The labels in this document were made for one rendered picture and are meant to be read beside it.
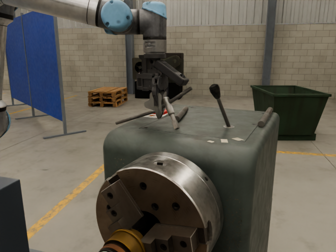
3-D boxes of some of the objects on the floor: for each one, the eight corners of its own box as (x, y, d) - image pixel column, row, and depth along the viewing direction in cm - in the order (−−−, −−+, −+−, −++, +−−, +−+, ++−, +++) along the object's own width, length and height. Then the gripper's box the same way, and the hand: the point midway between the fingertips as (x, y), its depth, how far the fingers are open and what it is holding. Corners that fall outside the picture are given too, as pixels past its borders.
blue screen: (-3, 107, 827) (-16, 19, 770) (27, 104, 876) (17, 21, 819) (44, 139, 519) (28, -3, 462) (86, 131, 569) (77, 2, 512)
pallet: (103, 99, 953) (102, 86, 943) (128, 100, 940) (128, 87, 930) (87, 106, 833) (86, 91, 823) (115, 107, 820) (115, 92, 810)
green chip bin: (247, 125, 619) (250, 85, 598) (291, 125, 619) (296, 85, 598) (269, 144, 489) (273, 94, 468) (324, 144, 489) (331, 94, 468)
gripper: (148, 53, 100) (149, 114, 105) (133, 53, 92) (135, 119, 97) (171, 53, 97) (171, 116, 102) (157, 54, 88) (158, 122, 94)
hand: (161, 115), depth 98 cm, fingers closed
